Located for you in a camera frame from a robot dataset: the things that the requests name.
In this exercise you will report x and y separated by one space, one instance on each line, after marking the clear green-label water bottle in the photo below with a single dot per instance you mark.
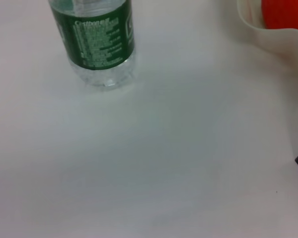
96 37

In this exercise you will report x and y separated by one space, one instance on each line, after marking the pale green wavy fruit plate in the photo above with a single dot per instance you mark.
275 42

